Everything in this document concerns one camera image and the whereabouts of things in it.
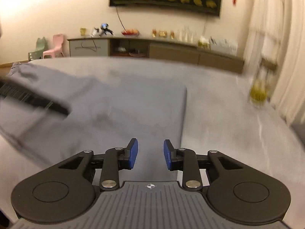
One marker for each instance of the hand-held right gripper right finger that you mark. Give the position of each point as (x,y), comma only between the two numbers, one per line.
(168,156)

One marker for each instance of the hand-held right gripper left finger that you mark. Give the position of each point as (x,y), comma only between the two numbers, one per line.
(133,153)

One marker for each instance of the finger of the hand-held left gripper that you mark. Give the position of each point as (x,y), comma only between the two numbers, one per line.
(59,108)

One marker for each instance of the grey-blue pants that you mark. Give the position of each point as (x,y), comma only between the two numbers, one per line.
(107,114)

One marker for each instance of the green plastic chair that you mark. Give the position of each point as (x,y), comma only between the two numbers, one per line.
(38,49)

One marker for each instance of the pink plastic chair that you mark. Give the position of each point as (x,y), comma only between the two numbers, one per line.
(56,47)

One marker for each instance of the yellow cup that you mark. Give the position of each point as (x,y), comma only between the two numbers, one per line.
(83,31)

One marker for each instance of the black blue toy figure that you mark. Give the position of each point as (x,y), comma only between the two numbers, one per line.
(104,28)

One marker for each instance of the red fruit bowl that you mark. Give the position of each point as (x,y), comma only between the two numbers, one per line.
(129,32)

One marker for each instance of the long low sideboard cabinet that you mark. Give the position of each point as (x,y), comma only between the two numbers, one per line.
(171,51)

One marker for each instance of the yellow-green blurred object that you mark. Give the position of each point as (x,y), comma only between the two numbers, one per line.
(258,91)

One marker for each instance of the group of orange jars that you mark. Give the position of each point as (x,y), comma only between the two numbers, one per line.
(163,33)

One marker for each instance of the group of clear bottles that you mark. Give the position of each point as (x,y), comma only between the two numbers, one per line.
(187,34)

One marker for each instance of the cream curtain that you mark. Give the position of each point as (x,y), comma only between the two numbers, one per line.
(281,40)

